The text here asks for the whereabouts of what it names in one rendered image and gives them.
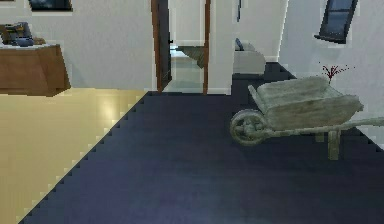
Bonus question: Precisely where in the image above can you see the grey wooden wheelbarrow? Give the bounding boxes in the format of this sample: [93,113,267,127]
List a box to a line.
[229,76,384,161]

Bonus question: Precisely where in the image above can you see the brown wooden table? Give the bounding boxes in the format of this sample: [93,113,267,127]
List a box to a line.
[176,45,207,69]

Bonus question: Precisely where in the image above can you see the white sofa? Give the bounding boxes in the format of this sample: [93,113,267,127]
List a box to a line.
[232,41,267,75]

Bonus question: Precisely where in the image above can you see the dark blue appliance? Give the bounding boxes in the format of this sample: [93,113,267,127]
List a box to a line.
[0,21,46,47]

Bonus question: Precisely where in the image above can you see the brown wooden cupboard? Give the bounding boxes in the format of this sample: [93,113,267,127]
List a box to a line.
[0,43,72,98]

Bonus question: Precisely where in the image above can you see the brown room door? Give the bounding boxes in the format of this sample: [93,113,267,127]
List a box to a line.
[150,0,173,93]

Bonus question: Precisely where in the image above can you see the dark framed window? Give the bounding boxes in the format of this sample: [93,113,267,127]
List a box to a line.
[27,0,74,13]
[314,0,360,45]

